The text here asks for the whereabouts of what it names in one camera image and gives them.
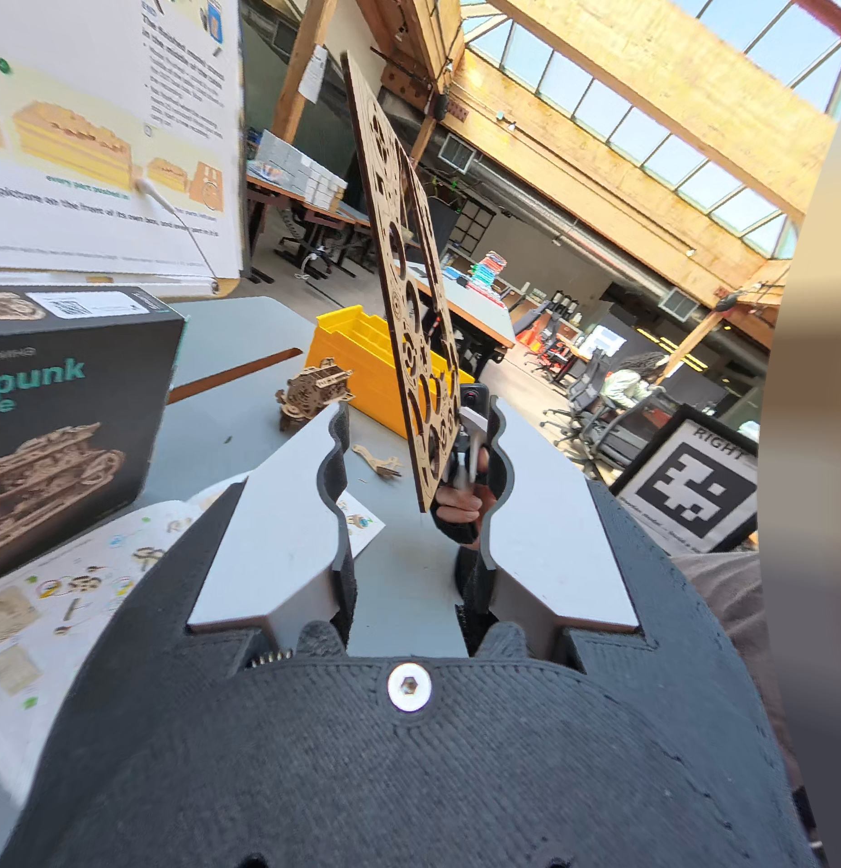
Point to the stack of white boxes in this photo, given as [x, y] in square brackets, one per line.
[298, 169]

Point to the long grey work table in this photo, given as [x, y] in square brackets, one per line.
[475, 305]

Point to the grey wall vent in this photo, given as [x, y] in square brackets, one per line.
[456, 153]
[678, 305]

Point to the person's right hand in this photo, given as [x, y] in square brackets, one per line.
[458, 507]

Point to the yellow plastic bin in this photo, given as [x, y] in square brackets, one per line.
[352, 352]

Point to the white paper notice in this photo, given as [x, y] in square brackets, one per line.
[313, 73]

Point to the printed instruction poster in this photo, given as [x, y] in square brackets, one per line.
[88, 68]

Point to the black office chair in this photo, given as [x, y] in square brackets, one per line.
[580, 400]
[624, 434]

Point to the loose flat wooden part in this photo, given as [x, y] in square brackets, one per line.
[376, 463]

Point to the black grid shelf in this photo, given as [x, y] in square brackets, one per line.
[473, 227]

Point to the printed instruction booklet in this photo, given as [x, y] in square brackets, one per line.
[68, 597]

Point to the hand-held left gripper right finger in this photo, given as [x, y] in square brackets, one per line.
[556, 542]

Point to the black framed marker sign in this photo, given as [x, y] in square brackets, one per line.
[692, 488]

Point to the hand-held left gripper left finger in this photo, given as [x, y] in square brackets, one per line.
[278, 542]

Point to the bright computer monitor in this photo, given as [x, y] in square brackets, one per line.
[602, 341]

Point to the dark work table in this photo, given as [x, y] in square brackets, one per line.
[305, 210]

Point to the black model kit box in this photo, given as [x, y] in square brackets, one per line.
[68, 407]

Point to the laser-cut wooden parts sheet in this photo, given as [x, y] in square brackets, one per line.
[369, 156]

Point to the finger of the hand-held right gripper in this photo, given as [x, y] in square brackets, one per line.
[475, 424]

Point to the small assembled wooden model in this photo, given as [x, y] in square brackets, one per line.
[312, 394]

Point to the stack of colourful books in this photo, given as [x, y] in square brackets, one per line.
[488, 271]

